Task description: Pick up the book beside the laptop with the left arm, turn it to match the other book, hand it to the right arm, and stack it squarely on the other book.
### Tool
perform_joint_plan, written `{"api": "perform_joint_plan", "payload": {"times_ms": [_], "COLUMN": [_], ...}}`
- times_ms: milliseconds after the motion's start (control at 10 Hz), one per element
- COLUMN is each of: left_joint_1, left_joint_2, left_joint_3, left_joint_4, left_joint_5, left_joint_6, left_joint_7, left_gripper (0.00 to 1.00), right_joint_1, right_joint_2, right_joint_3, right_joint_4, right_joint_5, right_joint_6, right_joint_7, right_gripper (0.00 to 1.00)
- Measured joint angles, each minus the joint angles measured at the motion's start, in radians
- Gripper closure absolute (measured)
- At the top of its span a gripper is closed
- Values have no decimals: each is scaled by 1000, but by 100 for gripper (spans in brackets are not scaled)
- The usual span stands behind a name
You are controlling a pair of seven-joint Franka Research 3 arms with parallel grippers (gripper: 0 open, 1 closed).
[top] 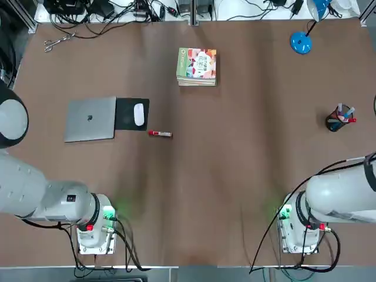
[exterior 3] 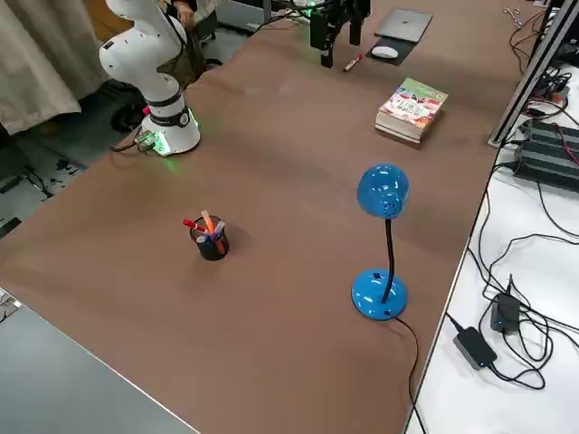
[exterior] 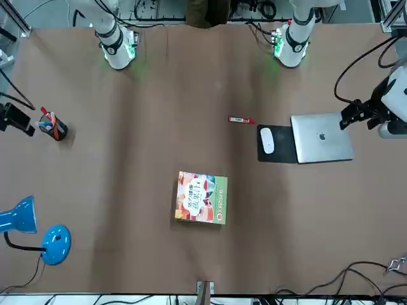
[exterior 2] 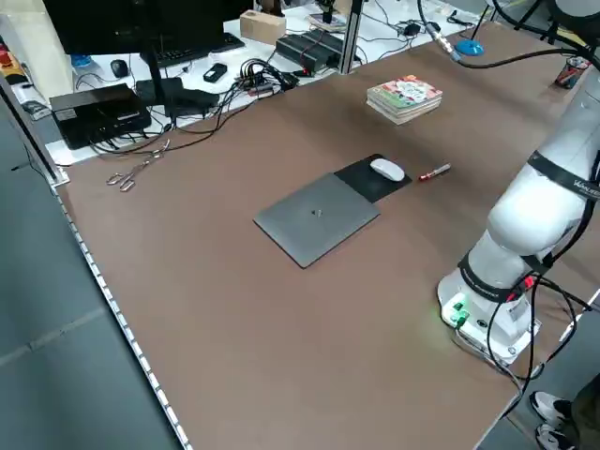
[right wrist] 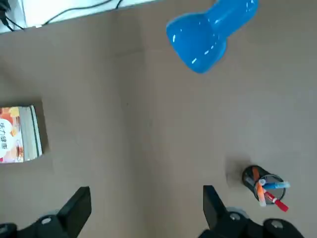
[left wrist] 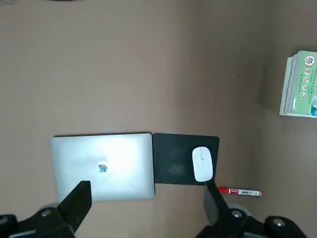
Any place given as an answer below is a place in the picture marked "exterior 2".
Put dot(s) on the small black adapter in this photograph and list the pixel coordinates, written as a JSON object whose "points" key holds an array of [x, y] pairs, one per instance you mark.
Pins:
{"points": [[215, 72]]}

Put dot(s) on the silver closed laptop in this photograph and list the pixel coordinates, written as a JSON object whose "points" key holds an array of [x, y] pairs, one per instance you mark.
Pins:
{"points": [[309, 225]]}

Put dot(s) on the colourful juice recipe book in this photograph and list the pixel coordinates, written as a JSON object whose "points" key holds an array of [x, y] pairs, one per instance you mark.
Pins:
{"points": [[405, 91]]}

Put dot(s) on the black computer mouse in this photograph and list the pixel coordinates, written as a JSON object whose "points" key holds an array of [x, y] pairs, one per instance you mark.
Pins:
{"points": [[119, 68]]}

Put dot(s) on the blue desk lamp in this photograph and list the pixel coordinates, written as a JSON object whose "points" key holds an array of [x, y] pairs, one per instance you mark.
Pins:
{"points": [[471, 48]]}

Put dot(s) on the black power brick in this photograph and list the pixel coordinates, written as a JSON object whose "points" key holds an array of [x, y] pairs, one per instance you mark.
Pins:
{"points": [[192, 100]]}

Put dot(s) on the aluminium frame rail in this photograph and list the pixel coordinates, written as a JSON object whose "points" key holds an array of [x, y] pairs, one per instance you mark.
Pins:
{"points": [[33, 136]]}

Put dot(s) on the black flat box device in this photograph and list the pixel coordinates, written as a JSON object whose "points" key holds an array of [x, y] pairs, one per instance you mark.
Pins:
{"points": [[94, 112]]}

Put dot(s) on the person's white shoe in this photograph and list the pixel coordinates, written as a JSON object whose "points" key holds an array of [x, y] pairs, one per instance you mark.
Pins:
{"points": [[550, 436], [550, 405]]}

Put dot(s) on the cardboard box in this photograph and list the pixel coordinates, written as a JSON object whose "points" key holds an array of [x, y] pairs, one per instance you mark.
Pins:
{"points": [[262, 25]]}

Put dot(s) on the blue round cap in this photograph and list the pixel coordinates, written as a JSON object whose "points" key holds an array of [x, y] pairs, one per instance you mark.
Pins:
{"points": [[80, 61]]}

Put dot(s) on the red marker pen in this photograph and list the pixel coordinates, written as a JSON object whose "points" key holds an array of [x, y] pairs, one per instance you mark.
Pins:
{"points": [[433, 172]]}

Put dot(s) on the black mouse pad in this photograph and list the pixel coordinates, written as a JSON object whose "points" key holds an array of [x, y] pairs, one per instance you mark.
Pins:
{"points": [[379, 187]]}

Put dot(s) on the black finned power supply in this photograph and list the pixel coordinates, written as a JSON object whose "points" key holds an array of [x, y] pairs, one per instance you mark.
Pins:
{"points": [[309, 49]]}

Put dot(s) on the white side desk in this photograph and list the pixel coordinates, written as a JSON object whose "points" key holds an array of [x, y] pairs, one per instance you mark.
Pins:
{"points": [[384, 42]]}

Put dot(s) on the book on side desk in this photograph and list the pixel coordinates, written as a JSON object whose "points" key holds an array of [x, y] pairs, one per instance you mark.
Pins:
{"points": [[328, 21]]}

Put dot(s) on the person's leg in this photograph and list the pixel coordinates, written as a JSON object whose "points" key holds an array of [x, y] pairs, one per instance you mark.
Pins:
{"points": [[588, 412]]}

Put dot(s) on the white paperback book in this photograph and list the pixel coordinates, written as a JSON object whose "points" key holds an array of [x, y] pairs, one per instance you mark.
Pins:
{"points": [[398, 118]]}

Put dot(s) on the black pen cup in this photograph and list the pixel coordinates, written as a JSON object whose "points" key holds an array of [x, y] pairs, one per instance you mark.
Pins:
{"points": [[571, 75]]}

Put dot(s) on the metal tongs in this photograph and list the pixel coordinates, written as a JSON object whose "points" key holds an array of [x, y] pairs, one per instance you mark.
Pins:
{"points": [[140, 166]]}

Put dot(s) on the aluminium frame post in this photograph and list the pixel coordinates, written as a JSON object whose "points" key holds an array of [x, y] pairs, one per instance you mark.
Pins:
{"points": [[351, 37]]}

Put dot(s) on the white computer mouse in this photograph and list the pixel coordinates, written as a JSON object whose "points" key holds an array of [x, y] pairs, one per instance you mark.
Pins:
{"points": [[387, 169]]}

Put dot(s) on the black keyboard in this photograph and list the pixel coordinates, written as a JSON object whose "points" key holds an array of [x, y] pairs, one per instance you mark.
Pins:
{"points": [[197, 49]]}

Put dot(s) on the black computer monitor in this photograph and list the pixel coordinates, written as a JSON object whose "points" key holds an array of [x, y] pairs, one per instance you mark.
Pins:
{"points": [[131, 23]]}

